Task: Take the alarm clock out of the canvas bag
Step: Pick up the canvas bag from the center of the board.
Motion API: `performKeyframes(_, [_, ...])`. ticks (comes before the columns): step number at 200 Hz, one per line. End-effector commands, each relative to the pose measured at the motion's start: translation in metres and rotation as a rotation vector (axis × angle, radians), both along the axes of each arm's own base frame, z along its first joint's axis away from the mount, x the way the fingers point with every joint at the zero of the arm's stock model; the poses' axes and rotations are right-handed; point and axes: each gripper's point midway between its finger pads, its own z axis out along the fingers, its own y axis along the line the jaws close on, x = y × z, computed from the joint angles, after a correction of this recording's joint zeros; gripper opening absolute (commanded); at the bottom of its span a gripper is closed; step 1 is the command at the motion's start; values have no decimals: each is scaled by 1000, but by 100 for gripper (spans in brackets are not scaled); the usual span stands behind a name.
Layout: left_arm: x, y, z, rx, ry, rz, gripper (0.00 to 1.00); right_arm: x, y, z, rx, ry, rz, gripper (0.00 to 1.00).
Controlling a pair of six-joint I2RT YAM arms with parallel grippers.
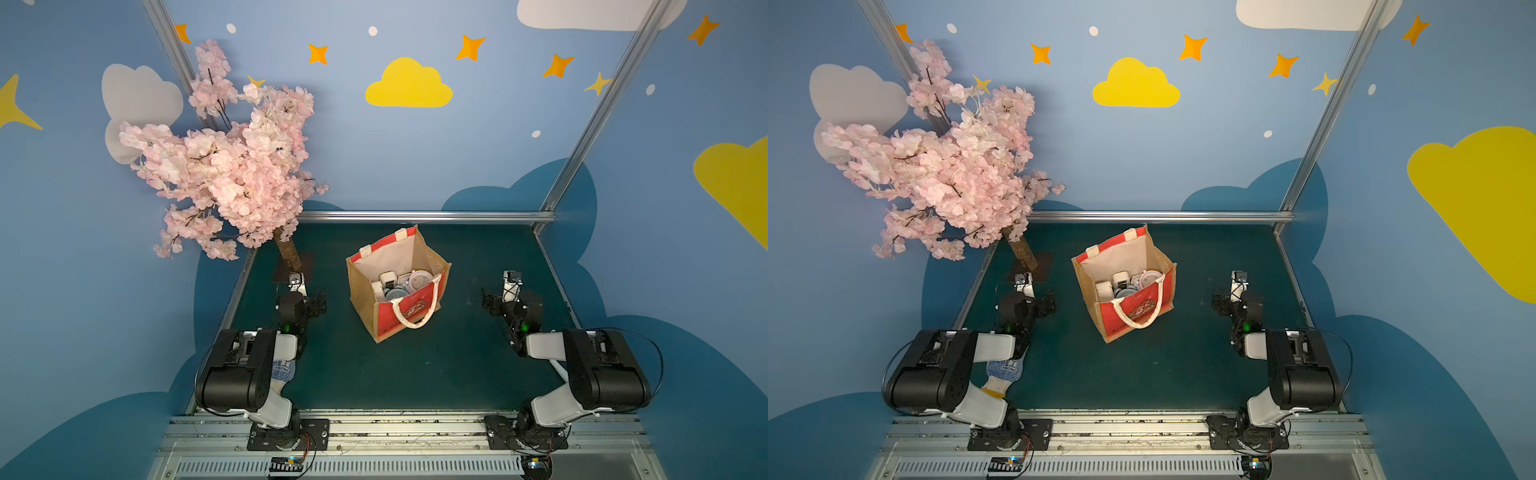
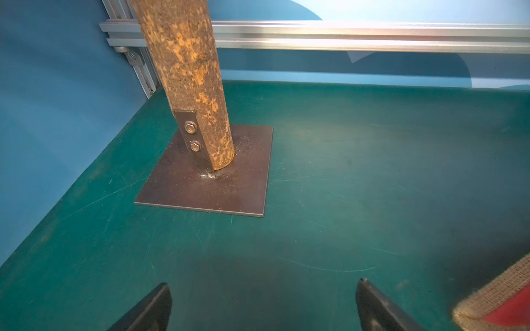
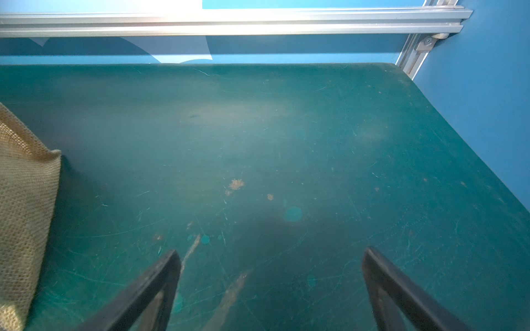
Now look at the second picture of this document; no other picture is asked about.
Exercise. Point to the horizontal aluminium frame rail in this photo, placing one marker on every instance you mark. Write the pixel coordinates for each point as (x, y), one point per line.
(472, 38)

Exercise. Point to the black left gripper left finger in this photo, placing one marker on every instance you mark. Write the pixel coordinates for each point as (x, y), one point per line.
(151, 313)

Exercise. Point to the brown artificial tree trunk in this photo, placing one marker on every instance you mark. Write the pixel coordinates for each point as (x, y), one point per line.
(179, 37)

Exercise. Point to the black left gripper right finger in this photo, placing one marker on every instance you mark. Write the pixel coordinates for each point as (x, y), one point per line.
(377, 312)

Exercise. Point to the dark metal tree base plate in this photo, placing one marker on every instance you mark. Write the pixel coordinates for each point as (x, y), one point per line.
(238, 189)

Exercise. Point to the left aluminium frame post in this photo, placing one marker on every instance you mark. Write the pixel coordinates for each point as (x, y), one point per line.
(125, 37)

